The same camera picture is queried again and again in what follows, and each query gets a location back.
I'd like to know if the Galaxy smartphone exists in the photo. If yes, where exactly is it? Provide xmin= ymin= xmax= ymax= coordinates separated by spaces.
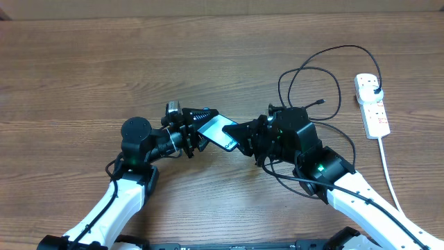
xmin=198 ymin=115 xmax=238 ymax=152

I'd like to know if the black USB charging cable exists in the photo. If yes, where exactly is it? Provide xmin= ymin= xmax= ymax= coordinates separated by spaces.
xmin=268 ymin=44 xmax=383 ymax=201

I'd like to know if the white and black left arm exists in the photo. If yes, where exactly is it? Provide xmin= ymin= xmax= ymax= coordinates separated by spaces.
xmin=37 ymin=103 xmax=219 ymax=249

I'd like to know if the white charger plug adapter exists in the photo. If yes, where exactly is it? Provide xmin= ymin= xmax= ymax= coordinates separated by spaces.
xmin=357 ymin=85 xmax=384 ymax=105

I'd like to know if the white power strip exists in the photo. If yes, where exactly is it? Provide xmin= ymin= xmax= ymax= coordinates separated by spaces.
xmin=354 ymin=74 xmax=391 ymax=139

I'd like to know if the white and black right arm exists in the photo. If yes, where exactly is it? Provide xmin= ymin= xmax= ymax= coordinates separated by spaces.
xmin=223 ymin=107 xmax=443 ymax=249

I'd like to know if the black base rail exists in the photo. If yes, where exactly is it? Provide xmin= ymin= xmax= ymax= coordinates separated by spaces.
xmin=114 ymin=238 xmax=382 ymax=250

